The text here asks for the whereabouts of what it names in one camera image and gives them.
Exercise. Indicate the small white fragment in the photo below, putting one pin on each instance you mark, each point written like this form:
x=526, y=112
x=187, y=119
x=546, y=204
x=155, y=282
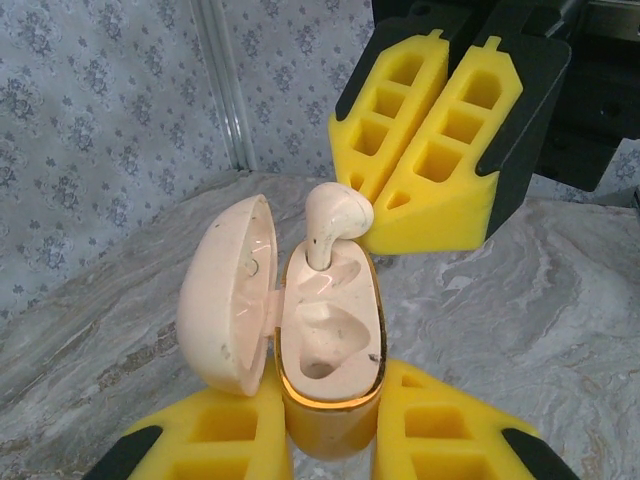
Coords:
x=335, y=210

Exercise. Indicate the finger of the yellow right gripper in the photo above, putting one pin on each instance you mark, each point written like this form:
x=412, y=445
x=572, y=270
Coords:
x=395, y=65
x=435, y=225

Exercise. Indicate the pink earbud charging case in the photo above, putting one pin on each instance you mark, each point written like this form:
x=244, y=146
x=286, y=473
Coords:
x=220, y=300

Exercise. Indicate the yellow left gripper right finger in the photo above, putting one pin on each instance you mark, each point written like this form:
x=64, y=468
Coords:
x=450, y=430

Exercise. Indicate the aluminium corner frame post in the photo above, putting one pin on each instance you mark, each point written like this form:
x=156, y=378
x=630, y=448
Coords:
x=227, y=80

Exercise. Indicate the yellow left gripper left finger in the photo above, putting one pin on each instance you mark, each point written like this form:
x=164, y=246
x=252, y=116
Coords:
x=225, y=430

